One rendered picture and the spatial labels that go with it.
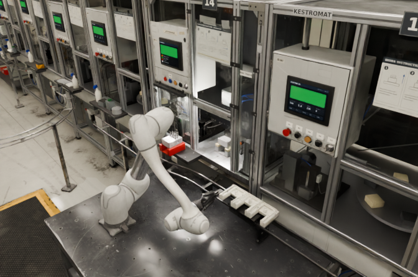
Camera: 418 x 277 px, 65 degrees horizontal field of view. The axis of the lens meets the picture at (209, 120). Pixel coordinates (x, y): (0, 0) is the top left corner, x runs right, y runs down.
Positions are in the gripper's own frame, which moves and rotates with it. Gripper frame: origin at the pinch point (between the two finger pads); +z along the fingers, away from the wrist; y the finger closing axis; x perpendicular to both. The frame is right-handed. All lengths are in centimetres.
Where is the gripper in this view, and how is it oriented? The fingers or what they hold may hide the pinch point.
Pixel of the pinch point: (218, 192)
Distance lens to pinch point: 215.3
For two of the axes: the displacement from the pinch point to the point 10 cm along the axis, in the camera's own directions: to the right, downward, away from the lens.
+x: -6.9, -3.1, 6.5
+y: -0.1, -9.0, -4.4
